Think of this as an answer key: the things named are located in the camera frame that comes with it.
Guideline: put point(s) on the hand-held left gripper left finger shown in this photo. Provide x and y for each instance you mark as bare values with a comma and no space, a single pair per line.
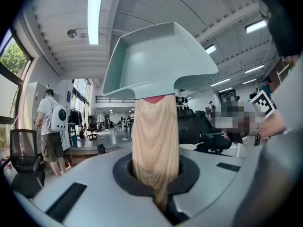
94,193

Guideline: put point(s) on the person's right forearm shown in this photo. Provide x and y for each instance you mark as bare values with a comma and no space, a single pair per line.
272,124

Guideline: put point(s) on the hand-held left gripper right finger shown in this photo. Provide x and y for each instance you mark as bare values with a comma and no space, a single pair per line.
208,185

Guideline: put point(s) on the white power strip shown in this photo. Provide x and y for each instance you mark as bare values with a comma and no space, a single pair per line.
124,139

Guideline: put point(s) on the white pod backpack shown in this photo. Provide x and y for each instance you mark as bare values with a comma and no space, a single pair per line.
58,119

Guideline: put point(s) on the square grey frying pan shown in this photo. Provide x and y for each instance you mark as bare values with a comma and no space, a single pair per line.
154,63

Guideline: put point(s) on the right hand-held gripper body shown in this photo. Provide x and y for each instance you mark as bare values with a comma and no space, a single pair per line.
262,103

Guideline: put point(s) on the row of ceiling light panels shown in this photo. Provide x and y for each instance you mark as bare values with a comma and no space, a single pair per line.
255,27

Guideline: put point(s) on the long ceiling light strip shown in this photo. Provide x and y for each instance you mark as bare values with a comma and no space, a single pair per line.
95,13

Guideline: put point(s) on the black mesh cantilever chair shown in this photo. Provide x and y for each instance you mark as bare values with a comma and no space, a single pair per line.
23,174

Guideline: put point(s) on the round ceiling fixture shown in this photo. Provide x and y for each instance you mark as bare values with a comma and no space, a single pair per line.
72,33

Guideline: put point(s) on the black mesh office chair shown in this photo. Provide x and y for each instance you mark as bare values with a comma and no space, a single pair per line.
215,139
188,126

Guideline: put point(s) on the wooden step platform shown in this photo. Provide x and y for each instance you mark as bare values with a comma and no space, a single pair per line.
80,154

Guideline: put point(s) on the cream round fan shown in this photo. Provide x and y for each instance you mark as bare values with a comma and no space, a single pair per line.
189,146

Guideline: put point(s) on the person's black shirt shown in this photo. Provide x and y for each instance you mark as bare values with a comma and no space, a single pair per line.
281,27

